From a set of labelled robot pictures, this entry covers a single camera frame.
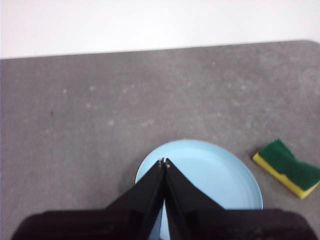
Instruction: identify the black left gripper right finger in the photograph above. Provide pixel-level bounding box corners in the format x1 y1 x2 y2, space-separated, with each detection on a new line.
164 157 320 240

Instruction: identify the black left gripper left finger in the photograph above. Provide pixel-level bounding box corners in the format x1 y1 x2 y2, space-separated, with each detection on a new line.
11 157 165 240

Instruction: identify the light blue round plate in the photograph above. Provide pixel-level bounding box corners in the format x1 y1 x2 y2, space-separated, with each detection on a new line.
134 139 264 240

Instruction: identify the yellow sponge with green scourer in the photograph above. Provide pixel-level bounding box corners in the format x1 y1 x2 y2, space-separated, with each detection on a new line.
252 138 320 200

